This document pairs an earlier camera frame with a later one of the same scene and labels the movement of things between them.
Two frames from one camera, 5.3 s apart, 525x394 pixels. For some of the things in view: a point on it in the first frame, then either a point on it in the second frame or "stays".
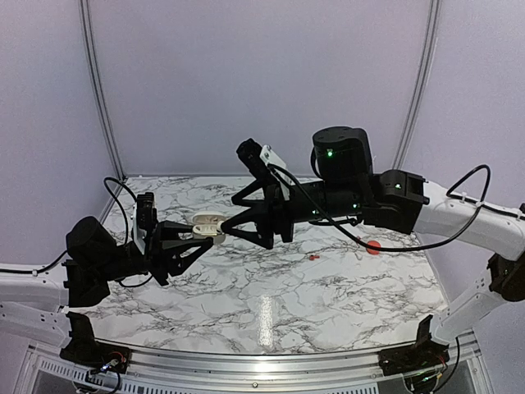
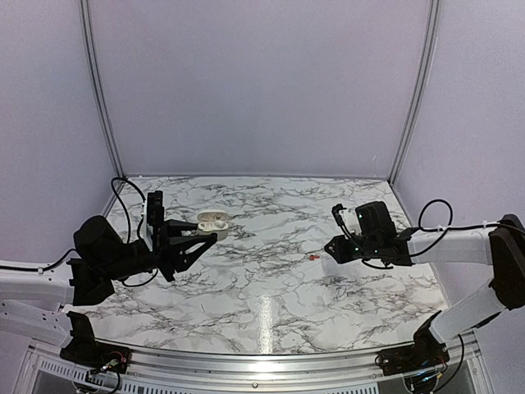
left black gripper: (158, 261) stays
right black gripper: (273, 204) -> (340, 257)
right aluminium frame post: (425, 71) stays
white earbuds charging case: (205, 224) stays
